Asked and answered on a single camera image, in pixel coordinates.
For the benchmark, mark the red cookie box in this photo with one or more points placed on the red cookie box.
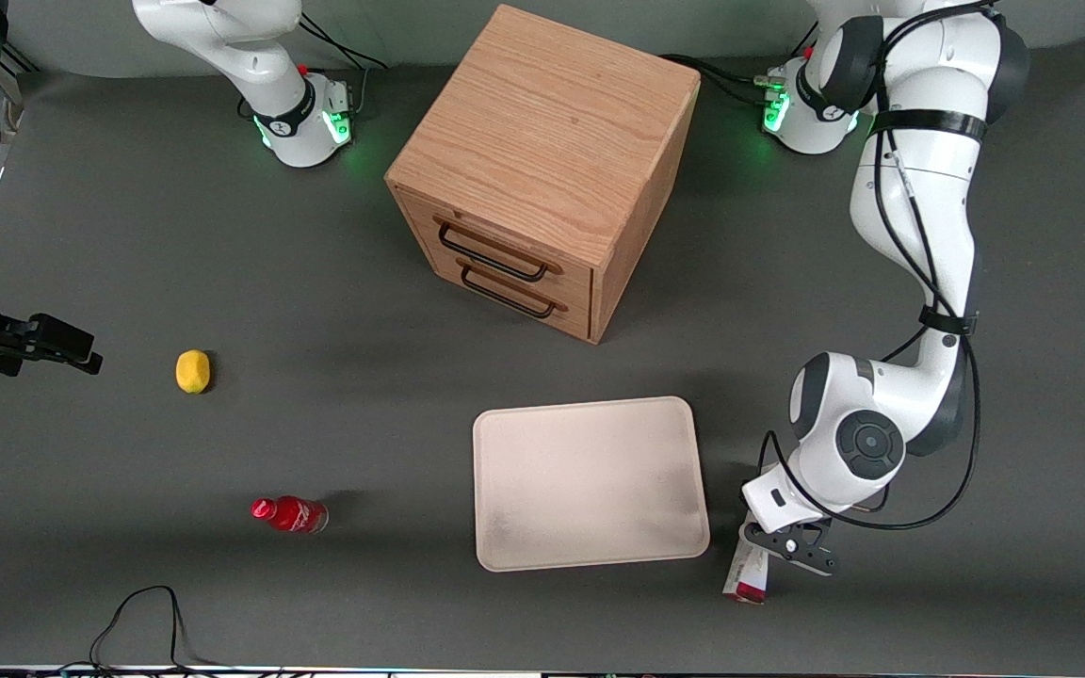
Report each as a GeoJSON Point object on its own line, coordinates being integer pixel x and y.
{"type": "Point", "coordinates": [748, 579]}

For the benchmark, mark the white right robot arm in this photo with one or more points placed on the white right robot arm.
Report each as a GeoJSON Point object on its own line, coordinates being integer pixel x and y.
{"type": "Point", "coordinates": [260, 56]}

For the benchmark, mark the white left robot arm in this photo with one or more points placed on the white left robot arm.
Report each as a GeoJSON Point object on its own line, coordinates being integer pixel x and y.
{"type": "Point", "coordinates": [919, 188]}

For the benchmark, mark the beige rectangular tray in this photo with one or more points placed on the beige rectangular tray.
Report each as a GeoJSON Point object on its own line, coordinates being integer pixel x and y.
{"type": "Point", "coordinates": [590, 485]}

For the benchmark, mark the yellow lemon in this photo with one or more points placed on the yellow lemon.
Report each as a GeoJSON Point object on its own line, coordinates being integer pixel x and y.
{"type": "Point", "coordinates": [192, 371]}

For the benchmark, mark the red drink bottle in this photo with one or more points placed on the red drink bottle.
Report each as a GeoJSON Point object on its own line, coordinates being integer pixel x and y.
{"type": "Point", "coordinates": [293, 514]}

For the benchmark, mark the wooden drawer front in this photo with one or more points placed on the wooden drawer front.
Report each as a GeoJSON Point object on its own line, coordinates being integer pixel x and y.
{"type": "Point", "coordinates": [514, 247]}
{"type": "Point", "coordinates": [561, 315]}

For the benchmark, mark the wooden drawer cabinet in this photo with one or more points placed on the wooden drawer cabinet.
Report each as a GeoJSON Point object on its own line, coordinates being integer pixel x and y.
{"type": "Point", "coordinates": [542, 113]}

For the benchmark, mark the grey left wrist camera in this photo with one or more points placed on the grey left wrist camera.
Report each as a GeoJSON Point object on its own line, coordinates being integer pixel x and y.
{"type": "Point", "coordinates": [783, 504]}

